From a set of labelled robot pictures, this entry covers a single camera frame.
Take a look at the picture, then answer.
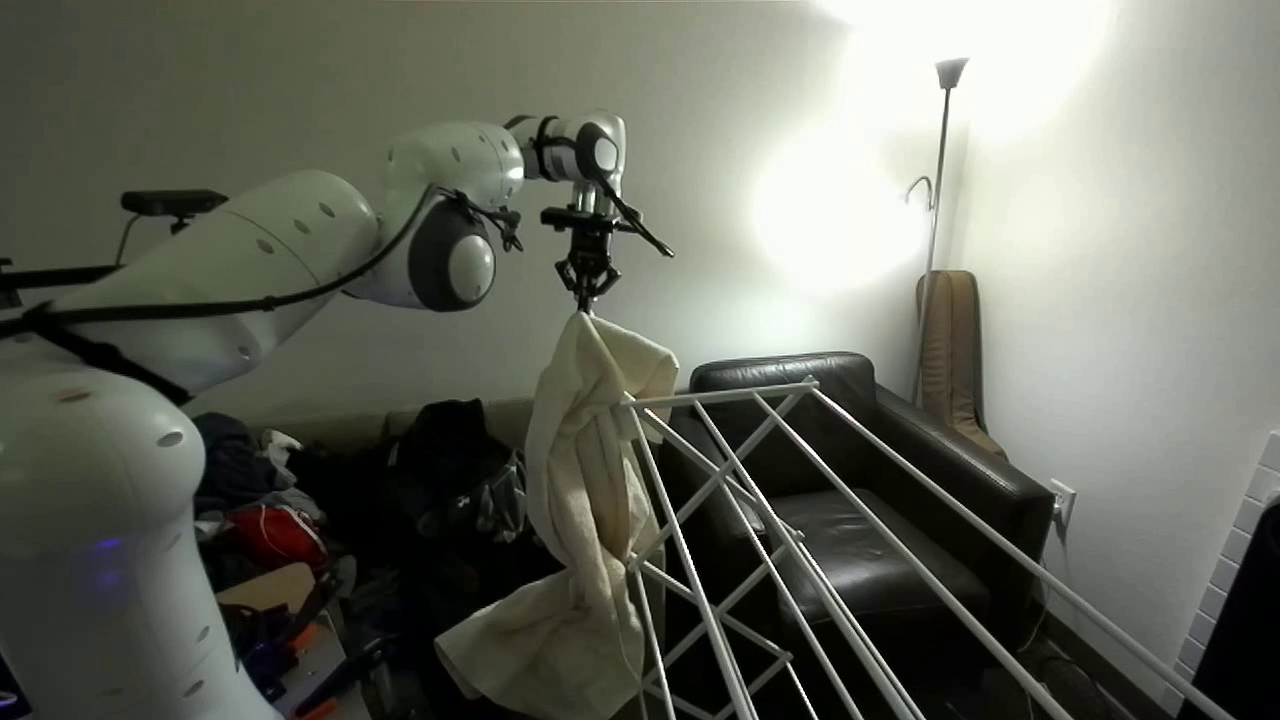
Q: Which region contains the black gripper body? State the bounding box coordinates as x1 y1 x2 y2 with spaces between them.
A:
551 218 624 291

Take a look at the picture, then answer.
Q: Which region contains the white terry towel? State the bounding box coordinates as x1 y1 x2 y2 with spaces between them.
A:
434 313 686 720

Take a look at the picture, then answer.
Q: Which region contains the olive green fabric couch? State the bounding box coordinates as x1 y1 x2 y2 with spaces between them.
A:
266 389 537 473

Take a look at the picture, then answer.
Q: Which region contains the white metal drying rack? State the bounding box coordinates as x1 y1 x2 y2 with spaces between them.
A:
617 378 1236 720

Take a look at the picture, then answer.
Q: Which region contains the black white patterned cloth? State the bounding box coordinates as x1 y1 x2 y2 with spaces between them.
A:
457 451 531 531

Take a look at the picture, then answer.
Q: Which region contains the white floor lamp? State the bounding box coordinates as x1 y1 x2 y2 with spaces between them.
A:
899 55 972 280

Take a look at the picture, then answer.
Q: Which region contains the dark blue clothes heap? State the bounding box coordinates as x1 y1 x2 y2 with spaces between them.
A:
192 413 287 522

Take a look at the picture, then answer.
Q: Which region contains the red item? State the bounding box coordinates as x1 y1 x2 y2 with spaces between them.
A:
221 496 332 577

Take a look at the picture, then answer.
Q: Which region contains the brown cardboard box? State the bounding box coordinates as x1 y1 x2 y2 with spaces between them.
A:
212 557 330 647

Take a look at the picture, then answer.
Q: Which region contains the black leather armchair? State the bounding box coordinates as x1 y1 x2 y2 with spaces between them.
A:
686 349 1059 674

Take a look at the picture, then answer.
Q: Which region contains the black rounded object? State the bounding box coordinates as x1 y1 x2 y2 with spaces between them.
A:
1192 491 1280 720

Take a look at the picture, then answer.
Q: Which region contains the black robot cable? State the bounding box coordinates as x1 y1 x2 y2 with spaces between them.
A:
0 180 677 342

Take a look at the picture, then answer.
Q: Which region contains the black camera on stand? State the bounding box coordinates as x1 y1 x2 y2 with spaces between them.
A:
115 187 231 272

